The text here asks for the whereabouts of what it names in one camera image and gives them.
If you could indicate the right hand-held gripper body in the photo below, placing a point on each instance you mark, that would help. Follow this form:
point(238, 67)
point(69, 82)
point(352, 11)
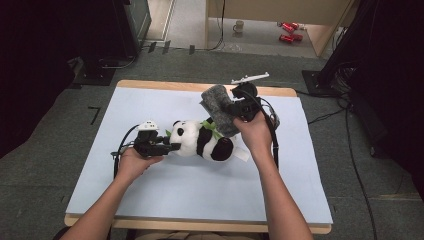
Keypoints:
point(248, 105)

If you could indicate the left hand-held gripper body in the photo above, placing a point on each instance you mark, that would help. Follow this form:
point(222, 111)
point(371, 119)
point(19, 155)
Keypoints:
point(148, 143)

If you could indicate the person's left hand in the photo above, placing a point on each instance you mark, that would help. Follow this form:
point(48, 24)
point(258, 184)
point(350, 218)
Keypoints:
point(133, 165)

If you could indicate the person's right hand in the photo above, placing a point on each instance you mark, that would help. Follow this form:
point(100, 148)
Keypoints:
point(255, 136)

